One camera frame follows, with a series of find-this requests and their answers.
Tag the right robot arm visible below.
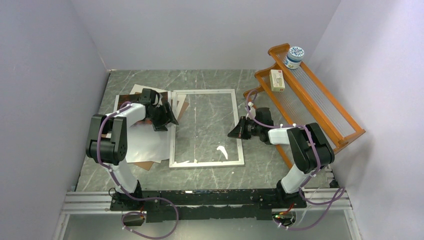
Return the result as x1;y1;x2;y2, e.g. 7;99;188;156
227;107;335;208

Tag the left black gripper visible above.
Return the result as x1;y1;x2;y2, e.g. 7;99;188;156
148;102;179;132

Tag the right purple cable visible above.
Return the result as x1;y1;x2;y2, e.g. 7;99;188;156
245;88;346;232

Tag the brown backing board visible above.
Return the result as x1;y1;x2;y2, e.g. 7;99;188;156
133;101;190;172

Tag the red and white photo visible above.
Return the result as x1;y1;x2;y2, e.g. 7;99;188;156
107;88;179;164

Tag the purple cable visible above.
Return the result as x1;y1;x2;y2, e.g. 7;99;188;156
245;88;346;232
96;101;180;240

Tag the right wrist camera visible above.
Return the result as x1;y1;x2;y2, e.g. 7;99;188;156
245;101;256;120

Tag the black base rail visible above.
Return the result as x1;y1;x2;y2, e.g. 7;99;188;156
110;186;307;223

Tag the small cream box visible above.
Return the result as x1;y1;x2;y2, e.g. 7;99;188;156
269;69;286;92

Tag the white picture frame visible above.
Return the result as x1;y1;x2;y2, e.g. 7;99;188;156
169;89;245;169

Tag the orange wooden shelf rack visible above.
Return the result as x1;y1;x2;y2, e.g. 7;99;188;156
243;43;366;154

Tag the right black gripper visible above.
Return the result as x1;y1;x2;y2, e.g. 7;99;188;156
228;116;262;140

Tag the blue white round jar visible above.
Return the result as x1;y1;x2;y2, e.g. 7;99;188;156
283;46;305;70

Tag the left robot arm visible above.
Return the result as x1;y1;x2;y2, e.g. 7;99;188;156
85;88;179;210

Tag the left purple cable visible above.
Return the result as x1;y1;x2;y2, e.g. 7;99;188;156
96;101;180;240

